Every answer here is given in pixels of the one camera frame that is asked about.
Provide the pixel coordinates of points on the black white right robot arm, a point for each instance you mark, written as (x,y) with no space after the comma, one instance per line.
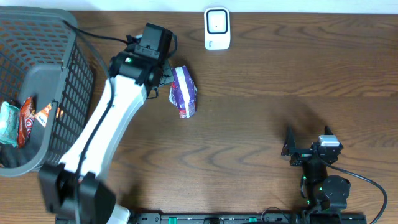
(325,193)

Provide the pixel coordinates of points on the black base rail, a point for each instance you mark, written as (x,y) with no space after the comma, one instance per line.
(269,217)

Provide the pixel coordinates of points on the white barcode scanner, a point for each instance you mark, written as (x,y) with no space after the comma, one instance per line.
(217,28)

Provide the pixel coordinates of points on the orange tissue pack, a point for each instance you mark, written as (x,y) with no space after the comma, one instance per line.
(43,115)

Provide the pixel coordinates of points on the orange red snack bar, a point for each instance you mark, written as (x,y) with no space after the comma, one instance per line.
(26,120)

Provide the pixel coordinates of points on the grey plastic basket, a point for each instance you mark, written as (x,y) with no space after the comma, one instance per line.
(41,58)

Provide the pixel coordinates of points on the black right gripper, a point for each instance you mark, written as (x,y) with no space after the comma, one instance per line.
(304,152)

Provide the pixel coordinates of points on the purple red snack packet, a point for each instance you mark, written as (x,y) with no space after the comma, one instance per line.
(183,92)

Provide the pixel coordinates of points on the teal wet wipes packet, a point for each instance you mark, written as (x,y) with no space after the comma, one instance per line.
(9,124)

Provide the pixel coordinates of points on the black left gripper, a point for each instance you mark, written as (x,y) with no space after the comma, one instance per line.
(168,76)

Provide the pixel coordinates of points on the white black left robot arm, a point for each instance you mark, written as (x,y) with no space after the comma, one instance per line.
(75,188)

